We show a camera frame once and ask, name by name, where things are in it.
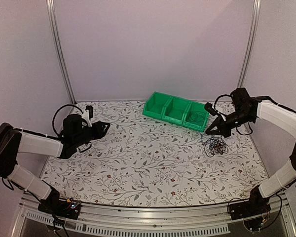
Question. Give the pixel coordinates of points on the left aluminium frame post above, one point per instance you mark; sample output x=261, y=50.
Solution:
x=58, y=48

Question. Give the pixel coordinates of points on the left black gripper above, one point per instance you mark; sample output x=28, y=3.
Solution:
x=99, y=132

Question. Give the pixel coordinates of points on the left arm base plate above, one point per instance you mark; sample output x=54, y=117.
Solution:
x=68, y=208

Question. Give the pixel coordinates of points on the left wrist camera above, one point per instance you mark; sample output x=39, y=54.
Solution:
x=87, y=115

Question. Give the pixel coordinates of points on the green bin right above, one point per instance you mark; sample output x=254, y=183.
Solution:
x=196, y=117

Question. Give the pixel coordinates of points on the right aluminium frame post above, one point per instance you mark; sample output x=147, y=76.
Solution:
x=250, y=42

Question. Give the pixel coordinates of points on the green bin left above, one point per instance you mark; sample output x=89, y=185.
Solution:
x=155, y=106

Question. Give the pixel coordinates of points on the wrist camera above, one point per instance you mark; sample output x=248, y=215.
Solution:
x=209, y=107
x=87, y=115

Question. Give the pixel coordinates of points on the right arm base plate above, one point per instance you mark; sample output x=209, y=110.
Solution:
x=254, y=216

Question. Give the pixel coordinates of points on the floral table mat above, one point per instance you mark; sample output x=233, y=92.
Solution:
x=150, y=163

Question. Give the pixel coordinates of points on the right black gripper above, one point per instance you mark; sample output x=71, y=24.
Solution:
x=223, y=130

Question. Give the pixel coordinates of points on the front aluminium rail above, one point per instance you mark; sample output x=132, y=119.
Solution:
x=96, y=220

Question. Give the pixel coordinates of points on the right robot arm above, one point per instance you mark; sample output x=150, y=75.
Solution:
x=280, y=124

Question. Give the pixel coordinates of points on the green bin middle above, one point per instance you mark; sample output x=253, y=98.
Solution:
x=175, y=110

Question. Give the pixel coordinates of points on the aluminium frame post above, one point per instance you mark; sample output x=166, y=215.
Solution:
x=250, y=42
x=58, y=48

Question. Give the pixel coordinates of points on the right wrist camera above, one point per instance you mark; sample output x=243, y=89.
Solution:
x=209, y=107

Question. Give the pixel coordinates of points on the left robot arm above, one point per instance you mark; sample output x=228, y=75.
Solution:
x=14, y=141

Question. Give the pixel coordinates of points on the green bin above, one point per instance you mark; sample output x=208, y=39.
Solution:
x=196, y=117
x=175, y=110
x=155, y=106

